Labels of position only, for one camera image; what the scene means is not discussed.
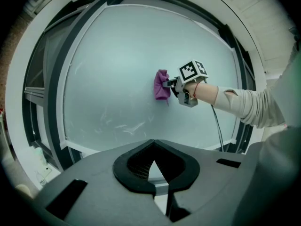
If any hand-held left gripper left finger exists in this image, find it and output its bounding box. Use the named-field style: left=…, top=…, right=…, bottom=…
left=32, top=139, right=170, bottom=226

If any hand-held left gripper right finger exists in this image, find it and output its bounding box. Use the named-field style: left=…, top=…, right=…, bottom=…
left=154, top=139, right=250, bottom=226

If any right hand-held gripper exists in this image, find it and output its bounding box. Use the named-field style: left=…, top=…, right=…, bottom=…
left=161, top=59, right=209, bottom=108

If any purple knitted cloth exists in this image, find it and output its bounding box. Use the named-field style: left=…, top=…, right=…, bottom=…
left=154, top=69, right=171, bottom=107

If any frosted glass pane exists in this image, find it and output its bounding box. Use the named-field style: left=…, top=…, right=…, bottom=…
left=63, top=5, right=240, bottom=151

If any person's right forearm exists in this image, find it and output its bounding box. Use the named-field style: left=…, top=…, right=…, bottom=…
left=187, top=81, right=286, bottom=129

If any white phone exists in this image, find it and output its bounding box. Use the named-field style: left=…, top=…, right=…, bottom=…
left=41, top=166, right=53, bottom=178

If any small clear bottle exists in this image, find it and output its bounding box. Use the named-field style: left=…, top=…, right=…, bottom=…
left=36, top=171, right=48, bottom=186

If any pale green crumpled bag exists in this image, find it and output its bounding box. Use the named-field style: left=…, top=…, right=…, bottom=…
left=34, top=147, right=45, bottom=164

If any round beige bucket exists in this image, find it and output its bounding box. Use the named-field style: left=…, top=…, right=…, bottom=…
left=15, top=184, right=32, bottom=198

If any person's beige top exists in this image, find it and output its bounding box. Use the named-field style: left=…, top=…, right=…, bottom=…
left=235, top=41, right=301, bottom=226

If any black cable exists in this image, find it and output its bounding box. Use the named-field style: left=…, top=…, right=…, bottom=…
left=210, top=104, right=225, bottom=152

